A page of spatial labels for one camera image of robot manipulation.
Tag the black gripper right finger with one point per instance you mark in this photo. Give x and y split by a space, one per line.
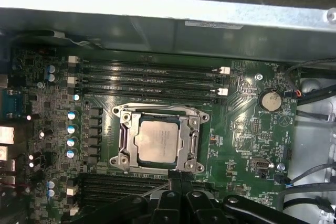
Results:
202 208

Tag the green motherboard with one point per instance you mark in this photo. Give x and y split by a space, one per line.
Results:
236 134

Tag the black PC case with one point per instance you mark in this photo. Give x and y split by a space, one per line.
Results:
147 32

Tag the silver CPU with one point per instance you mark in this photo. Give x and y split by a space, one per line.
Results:
157 140

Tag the black plastic housing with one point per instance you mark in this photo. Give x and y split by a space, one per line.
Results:
29 37

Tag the CPU socket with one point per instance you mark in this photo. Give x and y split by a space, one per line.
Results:
115 160

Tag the black RAM slot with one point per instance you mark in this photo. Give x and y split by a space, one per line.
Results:
147 85
147 95
99 200
118 181
118 191
147 75
74 209
147 65

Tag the coin battery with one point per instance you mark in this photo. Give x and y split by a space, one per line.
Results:
270 101

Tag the white label sticker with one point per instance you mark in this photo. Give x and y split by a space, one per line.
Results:
214 24

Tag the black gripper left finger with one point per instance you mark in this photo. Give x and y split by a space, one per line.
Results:
168 208

